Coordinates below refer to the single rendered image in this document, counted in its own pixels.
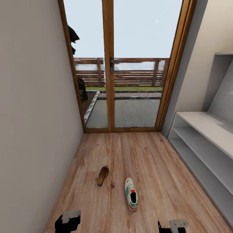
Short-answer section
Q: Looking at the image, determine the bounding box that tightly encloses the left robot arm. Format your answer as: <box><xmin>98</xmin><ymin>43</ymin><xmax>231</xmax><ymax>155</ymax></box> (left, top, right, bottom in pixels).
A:
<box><xmin>55</xmin><ymin>209</ymin><xmax>81</xmax><ymax>233</ymax></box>

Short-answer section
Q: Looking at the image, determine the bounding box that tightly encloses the sandal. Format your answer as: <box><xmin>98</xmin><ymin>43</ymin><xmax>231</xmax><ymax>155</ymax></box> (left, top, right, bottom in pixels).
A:
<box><xmin>97</xmin><ymin>165</ymin><xmax>109</xmax><ymax>187</ymax></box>

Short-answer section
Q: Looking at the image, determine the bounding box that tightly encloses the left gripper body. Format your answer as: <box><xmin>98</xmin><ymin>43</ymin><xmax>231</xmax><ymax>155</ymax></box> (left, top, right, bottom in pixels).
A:
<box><xmin>55</xmin><ymin>217</ymin><xmax>78</xmax><ymax>233</ymax></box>

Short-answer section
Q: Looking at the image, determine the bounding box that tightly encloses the gym shoe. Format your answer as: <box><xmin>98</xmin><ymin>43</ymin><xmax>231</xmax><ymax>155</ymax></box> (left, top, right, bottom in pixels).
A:
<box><xmin>125</xmin><ymin>178</ymin><xmax>138</xmax><ymax>212</ymax></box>

